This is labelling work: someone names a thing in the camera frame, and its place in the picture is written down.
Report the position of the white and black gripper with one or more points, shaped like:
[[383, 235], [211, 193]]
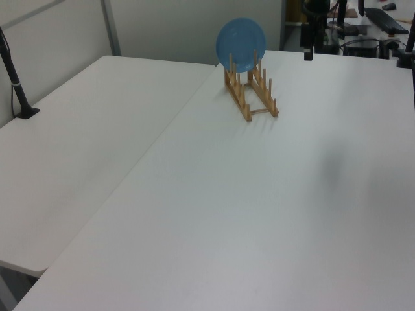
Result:
[[308, 35]]

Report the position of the blue round plate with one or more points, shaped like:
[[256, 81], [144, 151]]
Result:
[[240, 39]]

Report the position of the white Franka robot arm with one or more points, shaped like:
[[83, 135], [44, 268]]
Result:
[[316, 7]]

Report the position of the wooden plate rack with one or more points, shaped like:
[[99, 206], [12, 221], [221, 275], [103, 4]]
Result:
[[245, 97]]

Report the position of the black monitor stand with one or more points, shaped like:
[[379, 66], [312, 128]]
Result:
[[343, 19]]

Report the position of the black box device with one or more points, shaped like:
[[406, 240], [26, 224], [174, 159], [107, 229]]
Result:
[[360, 48]]

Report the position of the black computer keyboard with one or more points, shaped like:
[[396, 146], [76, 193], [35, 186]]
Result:
[[386, 20]]

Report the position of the black computer mouse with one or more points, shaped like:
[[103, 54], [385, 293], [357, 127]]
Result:
[[389, 6]]

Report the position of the black clamp camera stand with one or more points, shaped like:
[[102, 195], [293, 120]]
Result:
[[409, 42]]

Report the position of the grey partition frame post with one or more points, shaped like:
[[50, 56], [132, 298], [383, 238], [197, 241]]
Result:
[[111, 29]]

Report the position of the black camera stand pole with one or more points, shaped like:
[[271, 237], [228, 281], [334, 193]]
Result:
[[14, 84]]

